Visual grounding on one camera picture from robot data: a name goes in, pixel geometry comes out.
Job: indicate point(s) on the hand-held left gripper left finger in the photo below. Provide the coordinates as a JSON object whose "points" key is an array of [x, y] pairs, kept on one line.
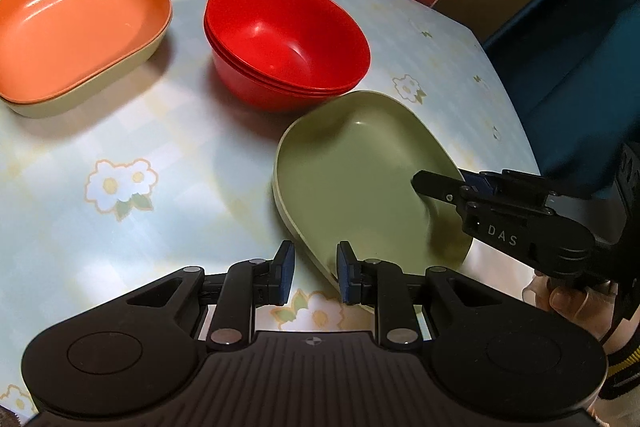
{"points": [[286, 274]]}

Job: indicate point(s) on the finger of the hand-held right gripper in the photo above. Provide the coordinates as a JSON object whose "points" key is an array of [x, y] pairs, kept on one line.
{"points": [[515, 189], [440, 187]]}

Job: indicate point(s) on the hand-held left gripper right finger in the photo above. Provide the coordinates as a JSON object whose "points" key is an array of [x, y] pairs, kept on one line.
{"points": [[345, 276]]}

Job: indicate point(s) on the orange plate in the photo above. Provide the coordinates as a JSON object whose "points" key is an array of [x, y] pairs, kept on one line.
{"points": [[75, 27]]}

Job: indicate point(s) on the cream oval dish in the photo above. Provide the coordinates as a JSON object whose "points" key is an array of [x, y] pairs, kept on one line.
{"points": [[100, 96]]}

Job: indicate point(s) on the teal curtain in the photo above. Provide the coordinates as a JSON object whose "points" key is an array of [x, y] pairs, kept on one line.
{"points": [[575, 97]]}

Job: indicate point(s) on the floral tablecloth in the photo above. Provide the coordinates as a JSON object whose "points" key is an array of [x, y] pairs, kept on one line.
{"points": [[150, 217]]}

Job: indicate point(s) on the green plate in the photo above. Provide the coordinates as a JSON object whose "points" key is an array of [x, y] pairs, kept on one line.
{"points": [[350, 167]]}

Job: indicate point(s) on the red bowl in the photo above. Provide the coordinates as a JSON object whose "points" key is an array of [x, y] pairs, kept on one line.
{"points": [[281, 88], [290, 32], [240, 93]]}

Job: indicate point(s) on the person's right hand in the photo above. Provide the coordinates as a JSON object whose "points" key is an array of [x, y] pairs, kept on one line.
{"points": [[570, 302]]}

